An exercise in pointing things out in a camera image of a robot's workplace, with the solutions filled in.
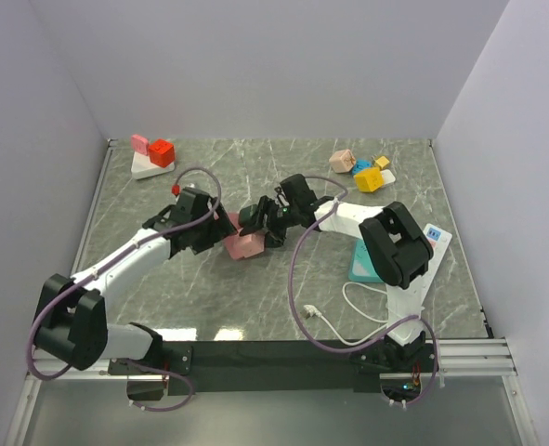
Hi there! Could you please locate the white power strip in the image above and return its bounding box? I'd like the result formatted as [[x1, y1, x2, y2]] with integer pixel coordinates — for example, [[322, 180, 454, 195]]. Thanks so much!
[[416, 223, 452, 309]]

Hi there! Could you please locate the teal block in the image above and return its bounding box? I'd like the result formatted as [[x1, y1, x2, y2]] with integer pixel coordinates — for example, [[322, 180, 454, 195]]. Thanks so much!
[[348, 239, 383, 283]]

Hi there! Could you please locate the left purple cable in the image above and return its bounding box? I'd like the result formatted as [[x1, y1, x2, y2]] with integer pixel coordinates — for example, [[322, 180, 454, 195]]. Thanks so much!
[[25, 167, 223, 412]]

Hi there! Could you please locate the beige cube socket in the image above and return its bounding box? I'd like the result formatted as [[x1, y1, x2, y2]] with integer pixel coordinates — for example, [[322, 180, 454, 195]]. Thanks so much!
[[329, 149, 356, 174]]

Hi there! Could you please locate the pink rounded socket block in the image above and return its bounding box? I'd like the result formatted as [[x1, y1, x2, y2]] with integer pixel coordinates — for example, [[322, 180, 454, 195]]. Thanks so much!
[[223, 213, 265, 260]]

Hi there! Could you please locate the pink plug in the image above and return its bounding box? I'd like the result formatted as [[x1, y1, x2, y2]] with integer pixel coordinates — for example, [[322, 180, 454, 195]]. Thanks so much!
[[130, 134, 150, 156]]

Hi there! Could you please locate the small yellow plug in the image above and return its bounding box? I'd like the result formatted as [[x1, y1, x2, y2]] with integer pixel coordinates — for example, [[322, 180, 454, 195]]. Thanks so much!
[[373, 155, 391, 170]]

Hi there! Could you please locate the aluminium rail frame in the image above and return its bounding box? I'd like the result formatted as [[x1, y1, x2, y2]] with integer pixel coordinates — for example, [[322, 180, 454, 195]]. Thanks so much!
[[7, 339, 537, 445]]

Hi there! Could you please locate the white triangular adapter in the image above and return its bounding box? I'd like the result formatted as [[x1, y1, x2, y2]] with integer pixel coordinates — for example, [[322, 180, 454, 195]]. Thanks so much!
[[130, 152, 175, 180]]

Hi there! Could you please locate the purple cable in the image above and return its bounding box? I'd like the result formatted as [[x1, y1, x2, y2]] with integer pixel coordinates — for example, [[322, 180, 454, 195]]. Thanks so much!
[[25, 167, 223, 412], [288, 175, 440, 410]]

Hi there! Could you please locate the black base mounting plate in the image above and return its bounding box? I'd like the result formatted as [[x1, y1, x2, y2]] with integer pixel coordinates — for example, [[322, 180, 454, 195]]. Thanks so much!
[[109, 338, 424, 397]]

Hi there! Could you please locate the dark green block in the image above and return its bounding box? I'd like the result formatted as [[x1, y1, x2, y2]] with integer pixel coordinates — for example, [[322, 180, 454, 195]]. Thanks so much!
[[238, 204, 258, 229]]

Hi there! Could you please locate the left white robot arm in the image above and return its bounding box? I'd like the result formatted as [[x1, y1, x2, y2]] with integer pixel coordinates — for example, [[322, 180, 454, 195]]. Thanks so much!
[[29, 188, 237, 374]]

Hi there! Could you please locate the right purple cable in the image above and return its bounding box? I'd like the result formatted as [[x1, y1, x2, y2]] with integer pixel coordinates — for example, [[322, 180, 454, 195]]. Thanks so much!
[[288, 175, 440, 410]]

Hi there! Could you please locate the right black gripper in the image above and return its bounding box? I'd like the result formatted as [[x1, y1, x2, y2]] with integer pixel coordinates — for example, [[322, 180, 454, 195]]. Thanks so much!
[[241, 195, 300, 249]]

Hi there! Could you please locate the red cube socket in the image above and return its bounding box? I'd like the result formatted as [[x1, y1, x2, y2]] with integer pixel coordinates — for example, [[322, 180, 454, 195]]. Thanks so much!
[[149, 139, 176, 168]]

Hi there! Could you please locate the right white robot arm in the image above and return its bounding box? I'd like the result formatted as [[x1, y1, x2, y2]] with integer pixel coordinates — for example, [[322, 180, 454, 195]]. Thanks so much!
[[239, 174, 438, 373]]

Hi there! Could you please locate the blue plug adapter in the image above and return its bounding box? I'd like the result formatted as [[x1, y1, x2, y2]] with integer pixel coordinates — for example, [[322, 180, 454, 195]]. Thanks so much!
[[351, 159, 373, 176]]

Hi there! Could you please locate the white rounded square adapter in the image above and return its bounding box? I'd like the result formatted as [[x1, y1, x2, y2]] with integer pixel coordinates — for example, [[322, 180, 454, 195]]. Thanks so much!
[[381, 169, 396, 185]]

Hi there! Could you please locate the yellow cube socket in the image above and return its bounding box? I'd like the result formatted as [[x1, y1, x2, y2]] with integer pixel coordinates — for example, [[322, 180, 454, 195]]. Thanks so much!
[[354, 167, 385, 193]]

